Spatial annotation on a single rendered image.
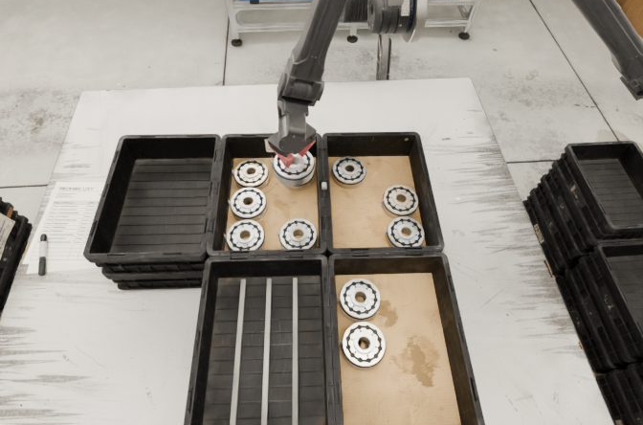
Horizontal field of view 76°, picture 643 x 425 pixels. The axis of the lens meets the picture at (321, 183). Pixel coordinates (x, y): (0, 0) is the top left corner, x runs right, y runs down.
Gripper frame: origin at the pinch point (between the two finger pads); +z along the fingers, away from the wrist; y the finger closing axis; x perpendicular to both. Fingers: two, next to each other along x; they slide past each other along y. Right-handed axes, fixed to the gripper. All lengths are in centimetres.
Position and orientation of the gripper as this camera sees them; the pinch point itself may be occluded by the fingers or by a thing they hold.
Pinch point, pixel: (293, 159)
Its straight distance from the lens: 104.1
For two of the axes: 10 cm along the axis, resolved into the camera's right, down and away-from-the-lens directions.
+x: -7.2, -5.8, 3.9
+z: -0.2, 5.7, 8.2
